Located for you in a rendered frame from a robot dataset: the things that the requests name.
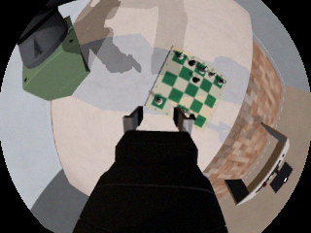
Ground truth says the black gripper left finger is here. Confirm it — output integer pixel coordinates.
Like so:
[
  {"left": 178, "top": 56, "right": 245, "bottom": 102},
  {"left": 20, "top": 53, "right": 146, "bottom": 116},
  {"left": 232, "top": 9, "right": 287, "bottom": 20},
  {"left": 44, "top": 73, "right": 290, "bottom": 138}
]
[{"left": 122, "top": 106, "right": 143, "bottom": 133}]

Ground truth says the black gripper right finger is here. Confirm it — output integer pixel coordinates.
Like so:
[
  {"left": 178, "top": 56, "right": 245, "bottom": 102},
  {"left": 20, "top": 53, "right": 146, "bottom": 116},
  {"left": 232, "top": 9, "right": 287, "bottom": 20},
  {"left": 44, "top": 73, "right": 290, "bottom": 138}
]
[{"left": 173, "top": 107, "right": 193, "bottom": 135}]

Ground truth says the green and cream chessboard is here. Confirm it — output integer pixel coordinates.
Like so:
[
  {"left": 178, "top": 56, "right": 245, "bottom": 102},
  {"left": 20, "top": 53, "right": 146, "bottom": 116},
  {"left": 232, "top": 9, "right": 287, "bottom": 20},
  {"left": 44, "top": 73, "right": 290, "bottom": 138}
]
[{"left": 145, "top": 46, "right": 228, "bottom": 132}]

